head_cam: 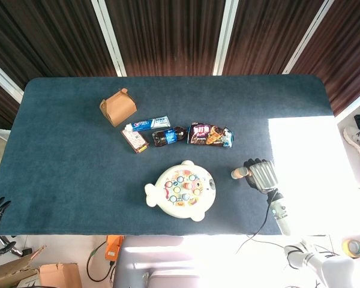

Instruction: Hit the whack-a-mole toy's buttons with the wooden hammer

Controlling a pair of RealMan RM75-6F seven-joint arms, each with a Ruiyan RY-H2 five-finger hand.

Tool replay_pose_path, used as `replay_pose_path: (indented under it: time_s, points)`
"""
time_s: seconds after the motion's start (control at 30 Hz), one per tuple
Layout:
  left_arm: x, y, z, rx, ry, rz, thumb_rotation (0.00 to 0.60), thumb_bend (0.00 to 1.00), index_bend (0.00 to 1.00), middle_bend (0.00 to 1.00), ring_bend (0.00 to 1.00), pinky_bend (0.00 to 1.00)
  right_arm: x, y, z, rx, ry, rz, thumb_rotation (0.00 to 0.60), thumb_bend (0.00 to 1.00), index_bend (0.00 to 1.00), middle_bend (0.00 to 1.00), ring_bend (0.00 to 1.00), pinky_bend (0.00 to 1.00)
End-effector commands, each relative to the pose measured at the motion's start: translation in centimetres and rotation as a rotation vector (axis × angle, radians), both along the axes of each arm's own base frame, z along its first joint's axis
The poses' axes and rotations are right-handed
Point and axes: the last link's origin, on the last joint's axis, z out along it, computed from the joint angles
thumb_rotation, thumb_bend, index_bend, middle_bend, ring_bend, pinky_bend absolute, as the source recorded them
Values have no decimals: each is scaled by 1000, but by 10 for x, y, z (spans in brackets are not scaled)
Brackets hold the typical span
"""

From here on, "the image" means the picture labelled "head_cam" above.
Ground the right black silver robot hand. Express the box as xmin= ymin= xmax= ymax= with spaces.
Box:
xmin=243 ymin=158 xmax=280 ymax=194

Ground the pink white toy mallet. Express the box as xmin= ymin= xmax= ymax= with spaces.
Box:
xmin=230 ymin=166 xmax=253 ymax=181

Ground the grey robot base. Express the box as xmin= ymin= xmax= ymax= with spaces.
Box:
xmin=112 ymin=236 xmax=205 ymax=288

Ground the fish-shaped toy game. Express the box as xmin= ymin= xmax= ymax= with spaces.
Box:
xmin=144 ymin=160 xmax=217 ymax=222

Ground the dark brown snack bag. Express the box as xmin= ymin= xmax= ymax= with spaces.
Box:
xmin=186 ymin=122 xmax=235 ymax=149

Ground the blue table cloth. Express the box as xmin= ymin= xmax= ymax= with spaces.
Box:
xmin=0 ymin=74 xmax=334 ymax=236

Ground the brown cardboard box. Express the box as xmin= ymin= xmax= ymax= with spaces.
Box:
xmin=0 ymin=245 xmax=83 ymax=288

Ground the white sneaker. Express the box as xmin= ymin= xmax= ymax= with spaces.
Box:
xmin=343 ymin=125 xmax=360 ymax=160

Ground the cola bottle with blue label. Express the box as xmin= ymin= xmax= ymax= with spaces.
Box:
xmin=151 ymin=126 xmax=188 ymax=148

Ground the yellow tape roll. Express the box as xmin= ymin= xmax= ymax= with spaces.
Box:
xmin=341 ymin=239 xmax=360 ymax=259

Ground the orange device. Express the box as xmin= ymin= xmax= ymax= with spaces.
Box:
xmin=103 ymin=235 xmax=125 ymax=262

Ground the blue white toothpaste tube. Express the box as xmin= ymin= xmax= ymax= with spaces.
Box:
xmin=125 ymin=115 xmax=171 ymax=133

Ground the small red carton box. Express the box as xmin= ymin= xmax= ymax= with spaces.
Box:
xmin=121 ymin=128 xmax=150 ymax=154

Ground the brown paper gable box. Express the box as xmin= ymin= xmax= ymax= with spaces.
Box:
xmin=99 ymin=88 xmax=138 ymax=128

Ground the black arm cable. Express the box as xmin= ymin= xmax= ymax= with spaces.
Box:
xmin=236 ymin=194 xmax=274 ymax=255

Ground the green black floor cable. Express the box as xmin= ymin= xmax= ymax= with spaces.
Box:
xmin=86 ymin=241 xmax=117 ymax=283

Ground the white frame post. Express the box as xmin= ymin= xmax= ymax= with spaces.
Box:
xmin=0 ymin=55 xmax=25 ymax=104
xmin=334 ymin=86 xmax=360 ymax=124
xmin=212 ymin=0 xmax=239 ymax=76
xmin=281 ymin=0 xmax=335 ymax=74
xmin=91 ymin=0 xmax=127 ymax=77

